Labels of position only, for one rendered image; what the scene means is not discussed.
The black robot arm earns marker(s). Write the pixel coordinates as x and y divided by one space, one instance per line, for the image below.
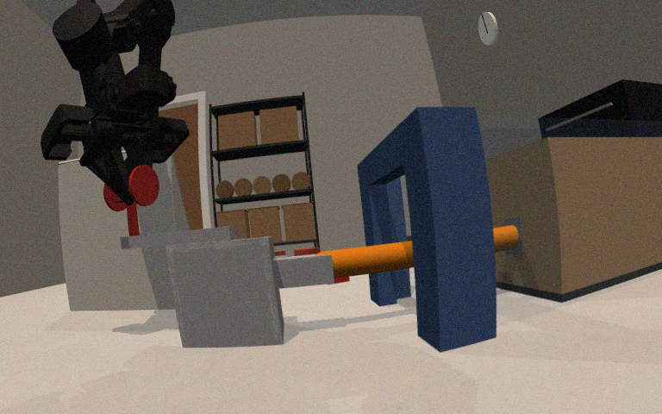
92 40

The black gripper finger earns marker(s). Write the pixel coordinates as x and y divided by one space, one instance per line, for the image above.
143 152
104 157

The dark blue rectangular frame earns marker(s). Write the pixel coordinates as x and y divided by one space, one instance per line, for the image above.
420 148

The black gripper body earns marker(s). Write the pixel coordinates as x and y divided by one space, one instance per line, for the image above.
71 123

